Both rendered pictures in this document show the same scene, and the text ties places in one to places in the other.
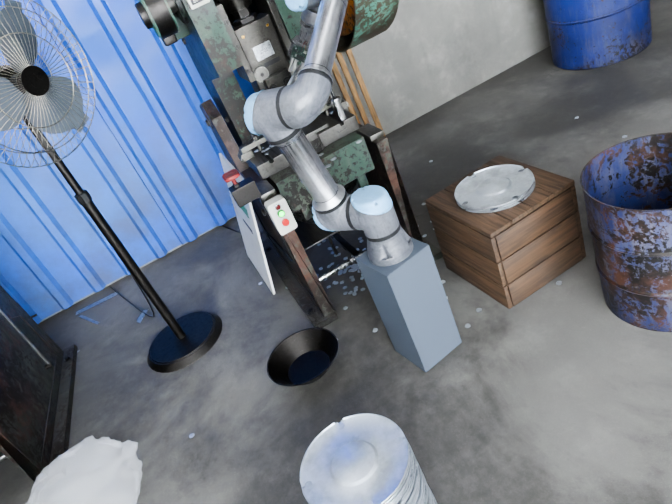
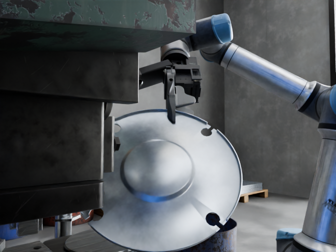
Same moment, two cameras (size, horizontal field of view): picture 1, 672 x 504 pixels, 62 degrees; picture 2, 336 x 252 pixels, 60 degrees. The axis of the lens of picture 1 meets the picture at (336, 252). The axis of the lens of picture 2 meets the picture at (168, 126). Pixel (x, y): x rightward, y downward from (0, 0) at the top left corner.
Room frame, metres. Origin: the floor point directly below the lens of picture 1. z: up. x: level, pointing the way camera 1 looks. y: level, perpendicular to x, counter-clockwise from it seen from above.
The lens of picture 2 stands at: (2.29, 0.38, 0.94)
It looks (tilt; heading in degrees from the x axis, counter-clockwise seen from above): 2 degrees up; 239
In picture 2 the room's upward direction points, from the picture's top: straight up
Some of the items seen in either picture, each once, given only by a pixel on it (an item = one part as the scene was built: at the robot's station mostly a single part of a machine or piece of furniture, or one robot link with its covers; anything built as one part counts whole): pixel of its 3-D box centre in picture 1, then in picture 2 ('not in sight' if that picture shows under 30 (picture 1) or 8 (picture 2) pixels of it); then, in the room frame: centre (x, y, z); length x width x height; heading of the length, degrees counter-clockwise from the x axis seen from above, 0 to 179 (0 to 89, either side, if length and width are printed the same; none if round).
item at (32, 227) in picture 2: not in sight; (26, 215); (2.25, -0.05, 0.84); 0.05 x 0.03 x 0.04; 100
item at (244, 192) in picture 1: (251, 203); not in sight; (1.98, 0.22, 0.62); 0.10 x 0.06 x 0.20; 100
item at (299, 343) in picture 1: (305, 361); not in sight; (1.70, 0.29, 0.04); 0.30 x 0.30 x 0.07
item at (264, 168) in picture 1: (297, 139); not in sight; (2.26, -0.05, 0.68); 0.45 x 0.30 x 0.06; 100
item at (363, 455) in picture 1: (353, 462); not in sight; (0.94, 0.18, 0.31); 0.29 x 0.29 x 0.01
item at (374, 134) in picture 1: (356, 148); not in sight; (2.44, -0.29, 0.45); 0.92 x 0.12 x 0.90; 10
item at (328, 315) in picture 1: (256, 203); not in sight; (2.35, 0.24, 0.45); 0.92 x 0.12 x 0.90; 10
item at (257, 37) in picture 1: (263, 56); (53, 71); (2.22, -0.06, 1.04); 0.17 x 0.15 x 0.30; 10
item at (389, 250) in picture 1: (386, 239); not in sight; (1.53, -0.16, 0.50); 0.15 x 0.15 x 0.10
